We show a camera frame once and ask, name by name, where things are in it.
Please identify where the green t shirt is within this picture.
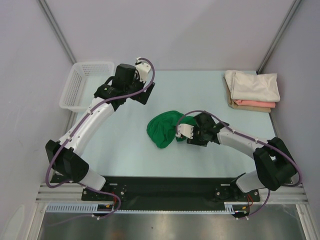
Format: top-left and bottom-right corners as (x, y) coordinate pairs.
(146, 110), (186, 149)

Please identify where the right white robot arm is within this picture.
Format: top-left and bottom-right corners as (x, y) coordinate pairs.
(176, 111), (299, 201)

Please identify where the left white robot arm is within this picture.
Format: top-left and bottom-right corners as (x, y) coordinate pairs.
(45, 57), (156, 200)

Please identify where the white plastic basket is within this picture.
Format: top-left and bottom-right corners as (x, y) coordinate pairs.
(59, 61), (115, 113)

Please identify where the pink folded t shirt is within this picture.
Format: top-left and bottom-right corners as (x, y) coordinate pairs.
(234, 99), (276, 109)

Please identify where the cream folded t shirt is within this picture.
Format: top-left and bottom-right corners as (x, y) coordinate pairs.
(224, 70), (281, 103)

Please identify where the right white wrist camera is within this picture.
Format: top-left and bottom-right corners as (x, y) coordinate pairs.
(175, 123), (195, 139)

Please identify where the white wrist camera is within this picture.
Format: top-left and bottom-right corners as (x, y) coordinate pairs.
(135, 57), (151, 83)
(175, 123), (195, 139)

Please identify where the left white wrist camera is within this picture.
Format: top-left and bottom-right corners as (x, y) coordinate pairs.
(135, 57), (151, 83)

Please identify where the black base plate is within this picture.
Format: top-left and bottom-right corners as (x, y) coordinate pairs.
(49, 174), (293, 212)

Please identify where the aluminium front rail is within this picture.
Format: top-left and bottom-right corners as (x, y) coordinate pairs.
(35, 183), (309, 205)

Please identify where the left aluminium corner post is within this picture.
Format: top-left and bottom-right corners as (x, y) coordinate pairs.
(36, 0), (77, 64)

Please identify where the aluminium corner post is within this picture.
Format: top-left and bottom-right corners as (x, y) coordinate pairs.
(36, 0), (77, 64)
(256, 0), (304, 74)

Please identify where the white slotted cable duct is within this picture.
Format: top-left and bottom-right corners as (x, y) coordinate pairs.
(46, 203), (248, 215)

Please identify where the right aluminium corner post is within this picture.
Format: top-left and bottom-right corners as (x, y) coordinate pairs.
(256, 0), (304, 74)

